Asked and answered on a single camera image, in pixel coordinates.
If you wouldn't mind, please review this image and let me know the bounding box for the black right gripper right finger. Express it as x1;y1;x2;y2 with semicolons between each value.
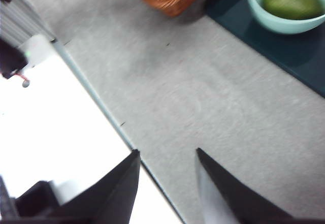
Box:
194;147;301;224

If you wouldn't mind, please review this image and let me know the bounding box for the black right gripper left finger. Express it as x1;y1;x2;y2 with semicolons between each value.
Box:
45;149;142;224

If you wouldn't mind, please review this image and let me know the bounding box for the teal ceramic bowl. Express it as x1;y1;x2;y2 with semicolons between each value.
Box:
246;0;325;35

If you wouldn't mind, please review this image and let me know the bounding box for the green avocado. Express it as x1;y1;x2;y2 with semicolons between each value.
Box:
261;0;324;20

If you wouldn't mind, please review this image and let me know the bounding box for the dark rectangular tray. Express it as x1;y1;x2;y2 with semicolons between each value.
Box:
204;0;325;98

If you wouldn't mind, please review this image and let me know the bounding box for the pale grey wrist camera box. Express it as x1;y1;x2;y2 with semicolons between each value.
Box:
17;34;56;70

